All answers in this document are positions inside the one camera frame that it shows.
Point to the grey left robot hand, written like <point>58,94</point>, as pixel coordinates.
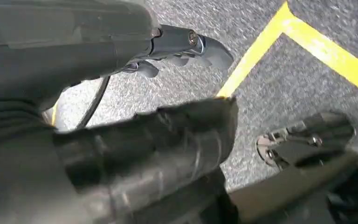
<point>58,46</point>

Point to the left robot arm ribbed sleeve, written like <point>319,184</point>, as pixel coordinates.
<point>6,123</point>

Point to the yellow floor tape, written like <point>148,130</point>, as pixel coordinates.
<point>321,46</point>

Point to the black robot foot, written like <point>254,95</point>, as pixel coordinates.
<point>318,139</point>

